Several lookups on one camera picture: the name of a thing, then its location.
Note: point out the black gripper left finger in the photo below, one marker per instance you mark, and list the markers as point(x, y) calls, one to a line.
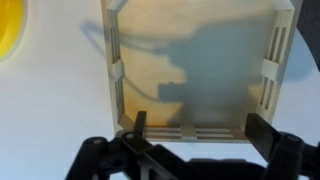
point(140, 153)

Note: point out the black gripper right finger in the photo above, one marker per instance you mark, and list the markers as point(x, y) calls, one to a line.
point(286, 153)

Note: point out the yellow banana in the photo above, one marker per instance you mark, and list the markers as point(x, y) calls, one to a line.
point(9, 26)

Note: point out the square wooden slotted tray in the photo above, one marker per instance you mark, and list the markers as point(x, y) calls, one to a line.
point(150, 73)

